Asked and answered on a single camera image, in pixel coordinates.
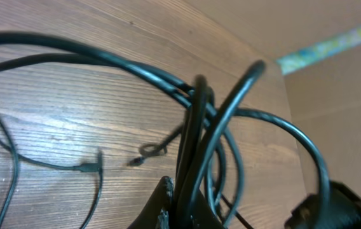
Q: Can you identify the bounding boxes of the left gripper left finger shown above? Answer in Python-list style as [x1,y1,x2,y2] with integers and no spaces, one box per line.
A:
[128,176,174,229]

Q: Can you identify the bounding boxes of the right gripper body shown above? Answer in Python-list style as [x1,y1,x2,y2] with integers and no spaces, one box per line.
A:
[284,173,361,229]

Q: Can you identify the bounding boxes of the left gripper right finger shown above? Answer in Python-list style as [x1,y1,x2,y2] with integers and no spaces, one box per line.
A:
[191,191,224,229]

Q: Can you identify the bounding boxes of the black usb cables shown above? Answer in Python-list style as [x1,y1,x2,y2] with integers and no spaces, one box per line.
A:
[0,31,331,229]

